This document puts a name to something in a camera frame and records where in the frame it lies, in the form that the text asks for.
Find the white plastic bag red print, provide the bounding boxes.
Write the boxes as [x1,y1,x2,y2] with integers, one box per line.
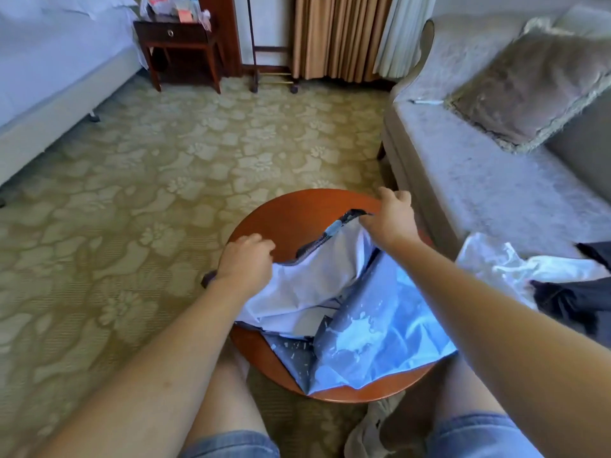
[143,0,178,17]

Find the blue denim shorts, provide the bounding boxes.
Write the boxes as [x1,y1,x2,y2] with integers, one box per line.
[181,412,545,458]

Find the beige curtain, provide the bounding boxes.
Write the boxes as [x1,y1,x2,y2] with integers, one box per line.
[291,0,395,84]

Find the light blue gradient splatter T-shirt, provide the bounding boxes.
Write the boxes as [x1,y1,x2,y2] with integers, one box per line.
[200,209,458,395]

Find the person's right forearm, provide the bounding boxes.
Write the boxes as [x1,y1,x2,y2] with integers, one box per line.
[386,238,611,458]

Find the person's right hand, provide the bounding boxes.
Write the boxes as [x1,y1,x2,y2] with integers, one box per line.
[358,186,421,252]

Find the white pillow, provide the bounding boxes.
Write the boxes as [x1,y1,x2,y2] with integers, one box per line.
[38,0,139,20]

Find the person's left hand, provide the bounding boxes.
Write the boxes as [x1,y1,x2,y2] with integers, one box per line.
[216,233,277,302]

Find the white sheer curtain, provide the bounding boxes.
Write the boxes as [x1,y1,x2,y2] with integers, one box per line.
[374,0,439,80]

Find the white sneaker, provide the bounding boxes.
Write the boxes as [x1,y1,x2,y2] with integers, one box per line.
[344,394,407,458]

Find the pile of clothes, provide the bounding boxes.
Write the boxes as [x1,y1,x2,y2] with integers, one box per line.
[456,232,611,349]

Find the round wooden table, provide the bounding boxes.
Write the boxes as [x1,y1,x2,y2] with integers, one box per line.
[221,188,440,405]

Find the person's right leg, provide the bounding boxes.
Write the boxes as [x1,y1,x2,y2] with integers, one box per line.
[382,352,507,445]

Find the dark wooden wall panel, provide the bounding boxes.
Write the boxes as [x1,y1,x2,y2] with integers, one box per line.
[200,0,244,77]

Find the person's left forearm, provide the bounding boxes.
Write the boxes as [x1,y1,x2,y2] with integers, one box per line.
[33,286,249,458]

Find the dark wooden nightstand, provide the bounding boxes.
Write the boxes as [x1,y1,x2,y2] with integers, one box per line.
[134,16,225,94]

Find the black valet stand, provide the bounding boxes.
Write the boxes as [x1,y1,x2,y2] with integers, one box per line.
[243,0,300,94]

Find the plain white plastic bag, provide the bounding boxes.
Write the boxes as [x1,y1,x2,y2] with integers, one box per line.
[174,0,213,32]

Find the white bed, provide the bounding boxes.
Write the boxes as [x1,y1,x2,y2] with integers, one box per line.
[0,0,144,187]

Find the brown fringed cushion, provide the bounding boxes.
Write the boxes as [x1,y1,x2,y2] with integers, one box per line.
[444,18,611,153]

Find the grey velvet chaise sofa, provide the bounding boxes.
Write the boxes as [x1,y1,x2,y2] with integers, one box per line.
[377,4,611,258]

